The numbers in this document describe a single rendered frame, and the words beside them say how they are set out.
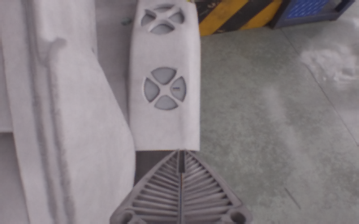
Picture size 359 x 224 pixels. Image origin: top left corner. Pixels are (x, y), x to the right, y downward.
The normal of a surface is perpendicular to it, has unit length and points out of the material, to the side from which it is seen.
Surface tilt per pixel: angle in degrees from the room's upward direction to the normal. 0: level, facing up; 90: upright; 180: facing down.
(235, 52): 0
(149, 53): 38
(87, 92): 88
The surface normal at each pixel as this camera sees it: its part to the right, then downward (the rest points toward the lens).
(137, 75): 0.00, 0.29
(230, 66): -0.04, -0.37
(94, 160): 1.00, -0.03
